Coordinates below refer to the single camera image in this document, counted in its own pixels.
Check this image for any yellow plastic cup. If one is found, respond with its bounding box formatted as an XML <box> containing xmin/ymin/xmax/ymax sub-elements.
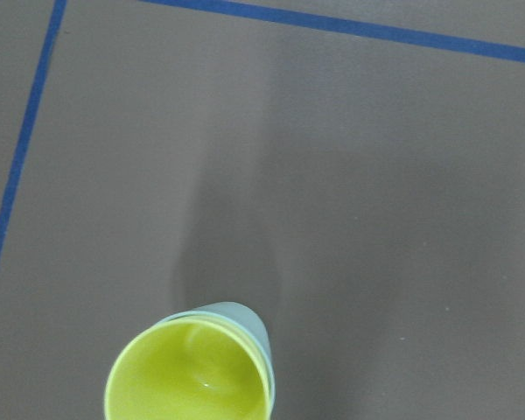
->
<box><xmin>103</xmin><ymin>315</ymin><xmax>272</xmax><ymax>419</ymax></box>

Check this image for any light green plastic cup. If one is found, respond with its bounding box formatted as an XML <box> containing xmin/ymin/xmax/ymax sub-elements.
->
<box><xmin>155</xmin><ymin>302</ymin><xmax>276</xmax><ymax>418</ymax></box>

